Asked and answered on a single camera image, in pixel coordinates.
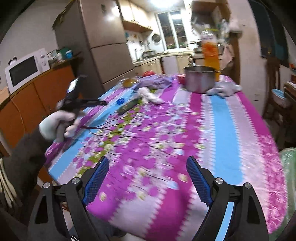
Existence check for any white gloved left hand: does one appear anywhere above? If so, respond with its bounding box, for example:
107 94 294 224
38 110 85 142

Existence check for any dark sleeved left forearm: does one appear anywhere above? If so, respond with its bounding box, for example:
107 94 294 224
1 128 52 213

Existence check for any green wrapper packet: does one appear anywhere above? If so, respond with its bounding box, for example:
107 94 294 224
117 98 141 115

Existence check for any green lined trash bin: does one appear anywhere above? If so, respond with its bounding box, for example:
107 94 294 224
280 148 296 232

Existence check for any crumpled grey cloth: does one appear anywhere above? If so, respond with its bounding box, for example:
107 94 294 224
206 81 242 98

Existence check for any orange wooden cabinet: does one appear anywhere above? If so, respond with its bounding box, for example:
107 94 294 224
1 65 74 156

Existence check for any dark wooden chair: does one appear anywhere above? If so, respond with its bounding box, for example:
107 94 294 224
262 56 281 119

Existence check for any purple plastic snack bag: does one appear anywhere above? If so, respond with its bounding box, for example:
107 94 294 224
132 74 173 91

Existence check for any orange juice bottle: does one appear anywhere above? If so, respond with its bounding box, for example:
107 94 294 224
201 24 220 82

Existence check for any phone on left gripper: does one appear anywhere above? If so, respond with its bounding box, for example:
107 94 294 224
66 78 79 95

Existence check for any beige refrigerator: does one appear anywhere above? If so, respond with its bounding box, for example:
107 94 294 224
53 0 135 98

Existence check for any small red box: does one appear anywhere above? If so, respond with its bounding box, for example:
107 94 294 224
177 74 186 86

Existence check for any floral purple tablecloth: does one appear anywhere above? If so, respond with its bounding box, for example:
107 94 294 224
46 79 287 240

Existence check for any yellow pear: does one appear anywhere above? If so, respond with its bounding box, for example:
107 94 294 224
122 78 138 88

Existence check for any kitchen window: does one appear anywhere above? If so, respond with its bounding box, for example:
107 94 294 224
156 10 188 50

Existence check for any grey white sock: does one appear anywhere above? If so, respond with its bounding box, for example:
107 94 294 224
137 87 164 105

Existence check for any steel pot with handle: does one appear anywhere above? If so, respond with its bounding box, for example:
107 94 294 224
184 66 222 94

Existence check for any blue plastic basin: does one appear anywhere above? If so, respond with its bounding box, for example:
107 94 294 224
271 89 290 108

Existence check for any red apple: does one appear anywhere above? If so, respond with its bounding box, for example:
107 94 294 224
142 70 155 77

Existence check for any blue bottle cap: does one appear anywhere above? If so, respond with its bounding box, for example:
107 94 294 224
116 98 125 105

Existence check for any white microwave oven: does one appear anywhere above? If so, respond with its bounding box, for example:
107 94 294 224
5 48 50 94

